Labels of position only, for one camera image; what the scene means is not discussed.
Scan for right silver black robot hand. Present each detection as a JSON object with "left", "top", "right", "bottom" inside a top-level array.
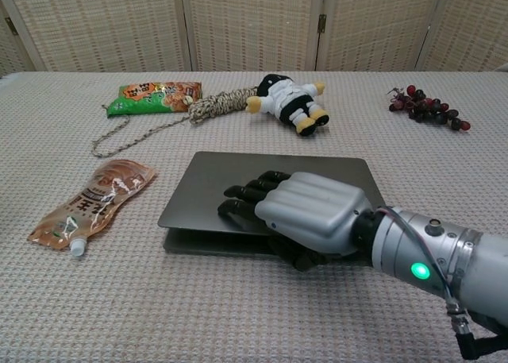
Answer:
[{"left": 217, "top": 169, "right": 378, "bottom": 272}]

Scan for grey silver laptop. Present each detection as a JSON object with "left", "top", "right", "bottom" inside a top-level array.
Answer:
[{"left": 157, "top": 151, "right": 388, "bottom": 261}]

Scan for black white plush doll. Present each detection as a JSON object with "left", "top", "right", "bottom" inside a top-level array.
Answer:
[{"left": 245, "top": 73, "right": 330, "bottom": 137}]

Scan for dark purple grape bunch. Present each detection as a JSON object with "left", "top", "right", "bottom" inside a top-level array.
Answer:
[{"left": 387, "top": 84, "right": 472, "bottom": 133}]

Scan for beige waffle-weave tablecloth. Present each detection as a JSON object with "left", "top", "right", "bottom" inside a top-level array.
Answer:
[{"left": 0, "top": 70, "right": 508, "bottom": 363}]

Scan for green orange snack bag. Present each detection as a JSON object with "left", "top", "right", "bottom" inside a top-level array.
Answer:
[{"left": 102, "top": 80, "right": 202, "bottom": 118}]

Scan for woven folding screen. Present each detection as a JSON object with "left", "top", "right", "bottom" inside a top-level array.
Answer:
[{"left": 0, "top": 0, "right": 508, "bottom": 78}]

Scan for brown spouted drink pouch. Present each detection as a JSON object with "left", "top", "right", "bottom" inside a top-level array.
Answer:
[{"left": 26, "top": 159, "right": 157, "bottom": 258}]

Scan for thin multicoloured wrist wires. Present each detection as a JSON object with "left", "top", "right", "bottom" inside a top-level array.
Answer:
[{"left": 375, "top": 206, "right": 457, "bottom": 304}]

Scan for beige braided rope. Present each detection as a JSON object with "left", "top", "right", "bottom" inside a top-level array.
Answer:
[{"left": 90, "top": 85, "right": 259, "bottom": 159}]

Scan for black cable with metal connector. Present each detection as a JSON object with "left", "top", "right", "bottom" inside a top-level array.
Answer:
[{"left": 444, "top": 299, "right": 508, "bottom": 360}]

